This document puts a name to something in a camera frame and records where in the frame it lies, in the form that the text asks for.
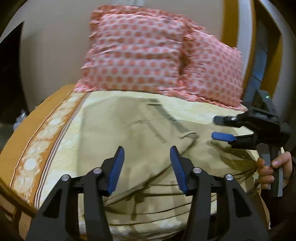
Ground khaki beige pants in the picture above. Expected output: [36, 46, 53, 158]
[77, 93, 258, 228]

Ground person's right hand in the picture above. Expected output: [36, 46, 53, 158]
[256, 152, 293, 189]

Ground rear pink polka-dot pillow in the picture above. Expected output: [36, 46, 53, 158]
[162, 29, 248, 112]

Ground pink polka-dot pillow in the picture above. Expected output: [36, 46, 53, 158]
[162, 29, 248, 112]
[75, 5, 201, 92]

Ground yellow floral bed sheet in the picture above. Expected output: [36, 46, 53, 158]
[0, 83, 285, 239]

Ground front pink polka-dot pillow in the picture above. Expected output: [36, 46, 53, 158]
[75, 5, 201, 92]

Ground wooden door frame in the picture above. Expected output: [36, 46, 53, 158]
[221, 1, 295, 109]

